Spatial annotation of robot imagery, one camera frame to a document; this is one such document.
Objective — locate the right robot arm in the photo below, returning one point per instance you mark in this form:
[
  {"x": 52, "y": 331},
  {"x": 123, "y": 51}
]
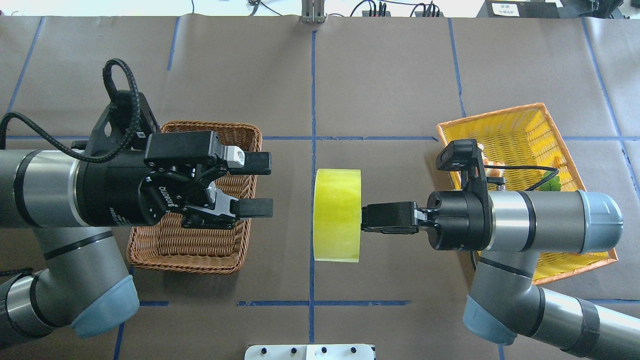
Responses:
[{"x": 514, "y": 234}]

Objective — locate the yellow plastic basket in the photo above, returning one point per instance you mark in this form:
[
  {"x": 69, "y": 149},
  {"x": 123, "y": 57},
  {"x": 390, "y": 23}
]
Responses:
[{"x": 526, "y": 135}]

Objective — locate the yellow tape roll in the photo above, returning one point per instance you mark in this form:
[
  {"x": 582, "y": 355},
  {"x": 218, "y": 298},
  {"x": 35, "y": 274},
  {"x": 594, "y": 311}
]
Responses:
[{"x": 337, "y": 215}]

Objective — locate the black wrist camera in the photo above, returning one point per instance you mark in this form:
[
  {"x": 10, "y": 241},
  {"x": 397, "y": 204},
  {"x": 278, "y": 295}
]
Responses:
[
  {"x": 114, "y": 122},
  {"x": 463, "y": 156}
]

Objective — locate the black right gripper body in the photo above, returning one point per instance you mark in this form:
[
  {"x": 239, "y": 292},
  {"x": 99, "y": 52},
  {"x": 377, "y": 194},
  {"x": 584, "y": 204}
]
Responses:
[{"x": 454, "y": 220}]

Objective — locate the toy croissant bread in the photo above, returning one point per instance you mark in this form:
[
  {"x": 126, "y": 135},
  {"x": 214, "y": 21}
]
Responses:
[{"x": 493, "y": 169}]

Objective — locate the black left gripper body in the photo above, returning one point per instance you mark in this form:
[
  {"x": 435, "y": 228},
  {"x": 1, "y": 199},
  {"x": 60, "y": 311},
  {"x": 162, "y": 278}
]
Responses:
[{"x": 107, "y": 192}]

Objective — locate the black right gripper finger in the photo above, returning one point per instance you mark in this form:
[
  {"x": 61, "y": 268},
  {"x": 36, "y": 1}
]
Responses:
[{"x": 395, "y": 218}]

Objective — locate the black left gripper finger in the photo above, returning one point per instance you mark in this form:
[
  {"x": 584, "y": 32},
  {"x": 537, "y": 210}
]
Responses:
[
  {"x": 249, "y": 208},
  {"x": 257, "y": 163}
]

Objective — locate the orange toy carrot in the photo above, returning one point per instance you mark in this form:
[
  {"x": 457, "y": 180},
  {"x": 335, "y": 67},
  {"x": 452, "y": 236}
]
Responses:
[{"x": 553, "y": 184}]

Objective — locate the brown wicker basket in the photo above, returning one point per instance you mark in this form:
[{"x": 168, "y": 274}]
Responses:
[{"x": 167, "y": 246}]

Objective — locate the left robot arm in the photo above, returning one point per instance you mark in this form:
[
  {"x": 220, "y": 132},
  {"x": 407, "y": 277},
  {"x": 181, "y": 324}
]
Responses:
[{"x": 72, "y": 204}]

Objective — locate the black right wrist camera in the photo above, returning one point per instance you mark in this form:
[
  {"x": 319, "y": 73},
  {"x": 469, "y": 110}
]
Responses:
[{"x": 463, "y": 156}]

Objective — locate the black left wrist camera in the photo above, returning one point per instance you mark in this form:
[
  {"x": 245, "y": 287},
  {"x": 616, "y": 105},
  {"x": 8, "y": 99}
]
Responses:
[{"x": 114, "y": 122}]

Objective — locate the aluminium frame post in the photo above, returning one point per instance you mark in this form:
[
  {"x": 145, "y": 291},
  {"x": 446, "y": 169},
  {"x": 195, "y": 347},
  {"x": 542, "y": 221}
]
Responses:
[{"x": 313, "y": 11}]

